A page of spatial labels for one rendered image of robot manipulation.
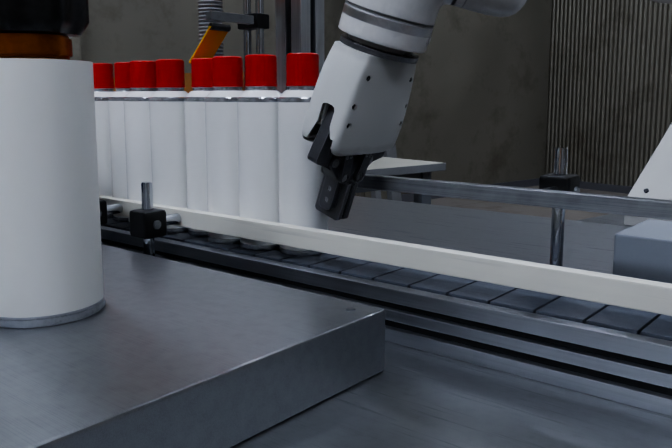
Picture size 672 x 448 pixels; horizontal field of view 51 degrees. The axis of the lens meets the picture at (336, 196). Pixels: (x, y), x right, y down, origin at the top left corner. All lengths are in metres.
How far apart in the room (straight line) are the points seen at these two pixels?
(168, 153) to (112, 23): 4.57
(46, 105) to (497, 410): 0.37
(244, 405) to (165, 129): 0.47
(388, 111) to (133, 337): 0.32
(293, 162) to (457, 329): 0.24
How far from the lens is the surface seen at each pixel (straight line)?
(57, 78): 0.53
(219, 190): 0.79
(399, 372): 0.57
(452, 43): 7.50
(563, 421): 0.51
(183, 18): 5.65
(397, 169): 2.67
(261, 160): 0.74
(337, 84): 0.64
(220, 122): 0.78
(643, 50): 8.22
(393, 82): 0.67
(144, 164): 0.90
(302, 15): 0.91
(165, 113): 0.86
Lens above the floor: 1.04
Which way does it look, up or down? 8 degrees down
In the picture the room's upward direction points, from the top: straight up
